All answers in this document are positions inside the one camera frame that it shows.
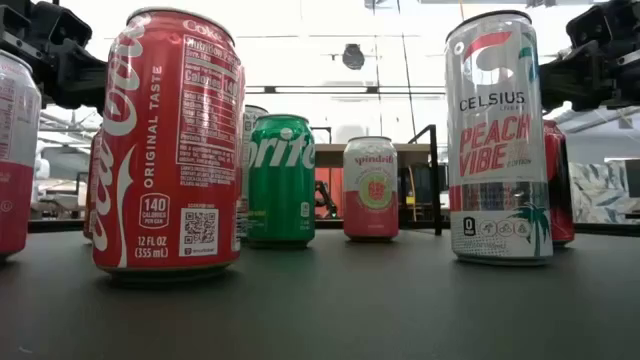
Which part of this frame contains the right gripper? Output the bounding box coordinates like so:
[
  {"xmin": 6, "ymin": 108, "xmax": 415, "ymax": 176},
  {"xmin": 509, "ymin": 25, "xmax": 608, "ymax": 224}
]
[{"xmin": 538, "ymin": 0, "xmax": 640, "ymax": 112}]

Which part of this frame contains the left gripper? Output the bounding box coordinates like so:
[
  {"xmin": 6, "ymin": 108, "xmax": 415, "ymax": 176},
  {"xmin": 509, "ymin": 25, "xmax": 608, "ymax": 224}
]
[{"xmin": 0, "ymin": 0, "xmax": 109, "ymax": 111}]

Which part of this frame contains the tall silver Celsius can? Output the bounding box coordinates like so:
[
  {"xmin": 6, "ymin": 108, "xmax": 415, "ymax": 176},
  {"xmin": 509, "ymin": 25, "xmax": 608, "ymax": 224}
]
[
  {"xmin": 235, "ymin": 103, "xmax": 270, "ymax": 241},
  {"xmin": 444, "ymin": 9, "xmax": 554, "ymax": 266}
]

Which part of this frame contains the leaf-patterned panel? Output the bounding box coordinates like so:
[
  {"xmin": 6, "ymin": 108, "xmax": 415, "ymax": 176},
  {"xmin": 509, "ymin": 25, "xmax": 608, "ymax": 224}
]
[{"xmin": 568, "ymin": 159, "xmax": 640, "ymax": 225}]

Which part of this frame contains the black round ceiling fixture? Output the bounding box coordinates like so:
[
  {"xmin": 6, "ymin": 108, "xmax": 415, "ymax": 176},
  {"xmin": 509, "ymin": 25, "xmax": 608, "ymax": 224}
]
[{"xmin": 341, "ymin": 42, "xmax": 366, "ymax": 71}]

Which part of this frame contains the green Sprite can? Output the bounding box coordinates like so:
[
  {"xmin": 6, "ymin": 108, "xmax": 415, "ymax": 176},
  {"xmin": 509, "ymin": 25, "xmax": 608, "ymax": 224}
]
[{"xmin": 246, "ymin": 113, "xmax": 317, "ymax": 249}]

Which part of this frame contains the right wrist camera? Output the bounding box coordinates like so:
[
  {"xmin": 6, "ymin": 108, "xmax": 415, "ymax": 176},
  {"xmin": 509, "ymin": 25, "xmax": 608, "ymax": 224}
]
[{"xmin": 566, "ymin": 3, "xmax": 621, "ymax": 50}]

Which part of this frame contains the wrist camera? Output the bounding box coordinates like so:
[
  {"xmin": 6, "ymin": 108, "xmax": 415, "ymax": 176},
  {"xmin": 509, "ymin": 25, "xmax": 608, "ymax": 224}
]
[
  {"xmin": 30, "ymin": 1, "xmax": 95, "ymax": 50},
  {"xmin": 566, "ymin": 3, "xmax": 621, "ymax": 50}
]

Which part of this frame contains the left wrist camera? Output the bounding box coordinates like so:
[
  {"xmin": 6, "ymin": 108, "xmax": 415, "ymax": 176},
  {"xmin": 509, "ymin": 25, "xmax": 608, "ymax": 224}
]
[{"xmin": 30, "ymin": 1, "xmax": 95, "ymax": 50}]

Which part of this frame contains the wooden shelf black frame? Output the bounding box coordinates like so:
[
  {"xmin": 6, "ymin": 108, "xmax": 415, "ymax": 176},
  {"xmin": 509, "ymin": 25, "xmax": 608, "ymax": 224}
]
[{"xmin": 310, "ymin": 123, "xmax": 444, "ymax": 237}]

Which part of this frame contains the yellow cable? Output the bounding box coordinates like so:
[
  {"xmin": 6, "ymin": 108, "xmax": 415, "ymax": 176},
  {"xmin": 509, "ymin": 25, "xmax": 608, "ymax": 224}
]
[{"xmin": 407, "ymin": 164, "xmax": 419, "ymax": 222}]

